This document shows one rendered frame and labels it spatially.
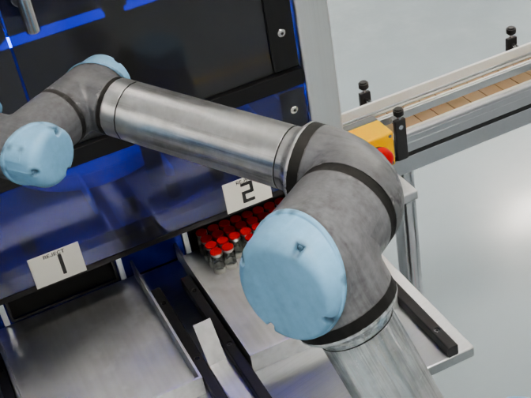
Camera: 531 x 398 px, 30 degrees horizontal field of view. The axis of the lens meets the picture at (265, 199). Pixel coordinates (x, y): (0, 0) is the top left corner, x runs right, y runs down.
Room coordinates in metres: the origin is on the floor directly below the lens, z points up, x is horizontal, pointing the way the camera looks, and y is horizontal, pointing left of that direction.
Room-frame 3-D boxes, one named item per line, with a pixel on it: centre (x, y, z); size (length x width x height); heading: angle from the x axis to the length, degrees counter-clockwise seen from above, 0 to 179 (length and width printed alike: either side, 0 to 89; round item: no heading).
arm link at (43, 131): (1.04, 0.26, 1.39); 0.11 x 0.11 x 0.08; 54
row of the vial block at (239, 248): (1.42, 0.03, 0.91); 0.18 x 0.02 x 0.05; 109
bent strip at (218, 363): (1.12, 0.11, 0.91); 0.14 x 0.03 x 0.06; 20
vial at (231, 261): (1.38, 0.08, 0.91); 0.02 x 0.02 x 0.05
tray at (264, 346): (1.32, 0.00, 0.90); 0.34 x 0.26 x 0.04; 19
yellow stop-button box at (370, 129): (1.51, -0.20, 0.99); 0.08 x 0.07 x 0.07; 19
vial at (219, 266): (1.37, 0.10, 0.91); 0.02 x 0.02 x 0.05
